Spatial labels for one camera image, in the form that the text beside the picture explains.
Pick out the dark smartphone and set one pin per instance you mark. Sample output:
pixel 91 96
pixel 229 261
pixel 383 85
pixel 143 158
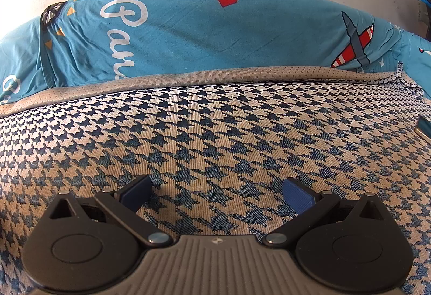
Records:
pixel 425 128

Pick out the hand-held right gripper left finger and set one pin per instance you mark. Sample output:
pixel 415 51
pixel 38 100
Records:
pixel 136 194

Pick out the blue white houndstooth mat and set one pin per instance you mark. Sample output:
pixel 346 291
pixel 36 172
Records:
pixel 215 133

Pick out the blue printed bed sheet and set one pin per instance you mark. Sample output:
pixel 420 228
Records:
pixel 202 28

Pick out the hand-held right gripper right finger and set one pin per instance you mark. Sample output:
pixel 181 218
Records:
pixel 299 195

